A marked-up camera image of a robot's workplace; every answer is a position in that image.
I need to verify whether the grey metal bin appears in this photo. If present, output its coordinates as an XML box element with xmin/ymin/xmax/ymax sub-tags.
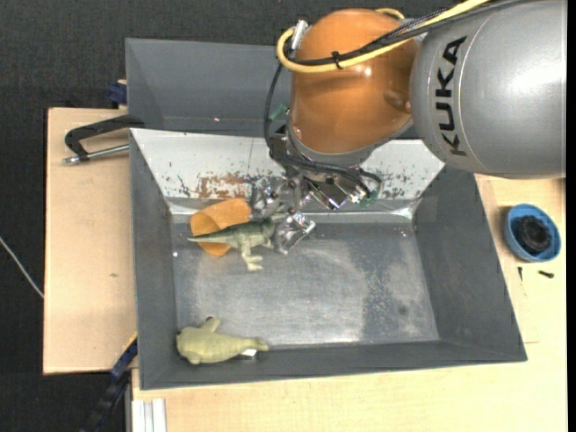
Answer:
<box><xmin>123</xmin><ymin>37</ymin><xmax>528</xmax><ymax>392</ymax></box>

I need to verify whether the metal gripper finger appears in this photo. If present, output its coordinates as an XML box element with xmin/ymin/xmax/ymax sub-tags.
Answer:
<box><xmin>248</xmin><ymin>179</ymin><xmax>290</xmax><ymax>222</ymax></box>
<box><xmin>271</xmin><ymin>211</ymin><xmax>318</xmax><ymax>257</ymax></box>

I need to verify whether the blue bowl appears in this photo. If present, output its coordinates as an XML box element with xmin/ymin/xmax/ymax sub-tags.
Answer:
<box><xmin>503</xmin><ymin>202</ymin><xmax>563</xmax><ymax>262</ymax></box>

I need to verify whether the pale green plush seal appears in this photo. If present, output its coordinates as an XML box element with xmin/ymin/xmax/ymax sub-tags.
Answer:
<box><xmin>175</xmin><ymin>316</ymin><xmax>270</xmax><ymax>366</ymax></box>

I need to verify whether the green toy dinosaur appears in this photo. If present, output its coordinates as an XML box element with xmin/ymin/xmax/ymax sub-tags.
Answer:
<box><xmin>186</xmin><ymin>216</ymin><xmax>289</xmax><ymax>273</ymax></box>

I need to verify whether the orange rolled sheet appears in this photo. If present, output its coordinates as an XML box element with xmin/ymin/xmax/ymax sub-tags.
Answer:
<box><xmin>189</xmin><ymin>197</ymin><xmax>252</xmax><ymax>258</ymax></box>

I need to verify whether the black round part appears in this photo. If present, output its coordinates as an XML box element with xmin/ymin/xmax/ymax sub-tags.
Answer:
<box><xmin>517</xmin><ymin>216</ymin><xmax>555</xmax><ymax>255</ymax></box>

